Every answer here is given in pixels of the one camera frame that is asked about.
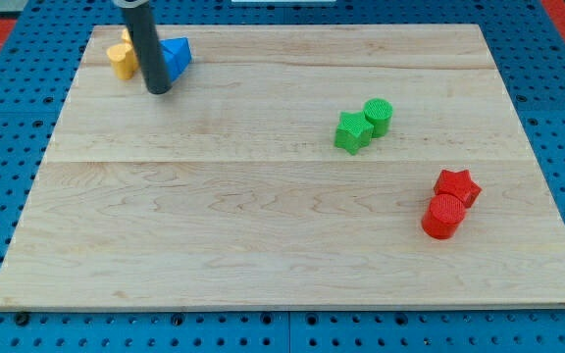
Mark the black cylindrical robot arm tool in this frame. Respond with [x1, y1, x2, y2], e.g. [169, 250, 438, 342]
[113, 0, 172, 95]

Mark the red cylinder block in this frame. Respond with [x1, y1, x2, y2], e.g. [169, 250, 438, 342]
[421, 194, 466, 240]

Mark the blue triangular block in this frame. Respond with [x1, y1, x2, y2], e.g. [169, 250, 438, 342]
[160, 37, 191, 82]

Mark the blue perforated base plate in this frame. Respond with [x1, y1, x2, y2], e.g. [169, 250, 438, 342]
[0, 0, 565, 352]

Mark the green cylinder block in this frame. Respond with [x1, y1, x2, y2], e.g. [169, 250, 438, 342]
[363, 98, 393, 138]

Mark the yellow cylinder block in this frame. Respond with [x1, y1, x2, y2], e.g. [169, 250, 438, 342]
[106, 43, 138, 80]

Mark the red star block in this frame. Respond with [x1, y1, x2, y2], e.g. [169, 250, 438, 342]
[434, 170, 482, 209]

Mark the green star block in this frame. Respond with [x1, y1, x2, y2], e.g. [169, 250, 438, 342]
[334, 112, 374, 155]

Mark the yellow block behind tool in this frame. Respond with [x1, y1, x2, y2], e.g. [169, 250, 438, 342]
[121, 28, 132, 44]

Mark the light wooden board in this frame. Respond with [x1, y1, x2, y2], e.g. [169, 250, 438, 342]
[0, 25, 565, 312]

